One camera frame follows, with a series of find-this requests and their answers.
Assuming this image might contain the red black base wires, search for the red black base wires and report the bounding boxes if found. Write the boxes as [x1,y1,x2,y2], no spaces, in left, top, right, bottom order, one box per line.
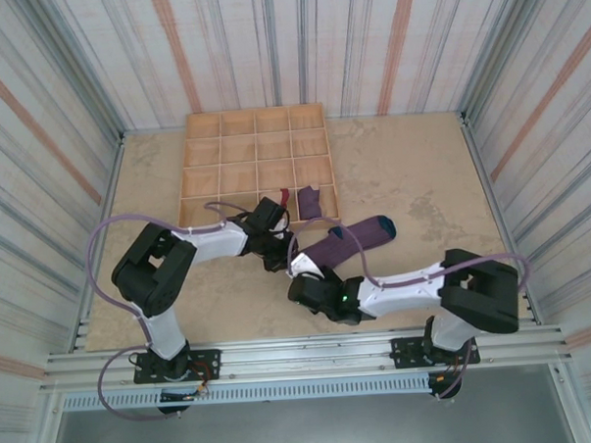
[428,353,469,388]
[189,360,215,400]

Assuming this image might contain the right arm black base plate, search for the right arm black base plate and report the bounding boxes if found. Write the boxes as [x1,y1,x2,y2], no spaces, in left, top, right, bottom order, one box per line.
[389,334,481,370]

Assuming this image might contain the purple sock teal toe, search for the purple sock teal toe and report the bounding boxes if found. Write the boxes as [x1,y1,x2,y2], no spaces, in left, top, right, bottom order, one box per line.
[294,214,400,272]

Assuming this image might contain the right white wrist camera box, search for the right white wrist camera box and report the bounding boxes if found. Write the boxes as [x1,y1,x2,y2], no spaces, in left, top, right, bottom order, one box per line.
[286,252,324,280]

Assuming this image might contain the slotted white cable duct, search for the slotted white cable duct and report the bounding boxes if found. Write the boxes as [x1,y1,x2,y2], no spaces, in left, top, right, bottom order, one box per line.
[60,374,434,414]

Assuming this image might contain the wooden compartment tray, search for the wooden compartment tray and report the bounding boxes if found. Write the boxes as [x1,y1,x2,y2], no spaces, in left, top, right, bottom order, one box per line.
[172,105,340,232]

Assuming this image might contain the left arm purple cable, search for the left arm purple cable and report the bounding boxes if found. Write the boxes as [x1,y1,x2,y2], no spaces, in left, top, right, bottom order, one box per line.
[86,198,266,427]

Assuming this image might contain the purple sock orange stripes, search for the purple sock orange stripes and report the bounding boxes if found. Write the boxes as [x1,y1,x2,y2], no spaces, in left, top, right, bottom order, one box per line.
[296,183,323,222]

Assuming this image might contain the aluminium mounting rail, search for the aluminium mounting rail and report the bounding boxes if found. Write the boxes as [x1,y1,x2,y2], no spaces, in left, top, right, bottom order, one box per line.
[35,322,575,392]

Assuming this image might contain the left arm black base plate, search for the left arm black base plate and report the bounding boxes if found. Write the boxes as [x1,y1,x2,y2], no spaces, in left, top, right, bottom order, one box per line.
[131,348,223,385]

